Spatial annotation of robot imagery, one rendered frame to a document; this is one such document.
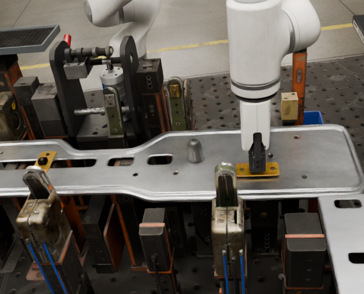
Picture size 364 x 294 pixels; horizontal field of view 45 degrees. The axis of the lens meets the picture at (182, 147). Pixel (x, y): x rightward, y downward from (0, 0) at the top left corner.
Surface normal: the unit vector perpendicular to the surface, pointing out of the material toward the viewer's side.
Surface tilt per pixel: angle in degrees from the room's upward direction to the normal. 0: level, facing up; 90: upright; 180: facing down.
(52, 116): 90
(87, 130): 0
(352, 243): 0
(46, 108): 90
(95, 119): 0
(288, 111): 90
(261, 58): 90
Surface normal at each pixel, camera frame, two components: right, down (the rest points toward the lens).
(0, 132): -0.09, 0.60
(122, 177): -0.11, -0.80
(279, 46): 0.51, 0.48
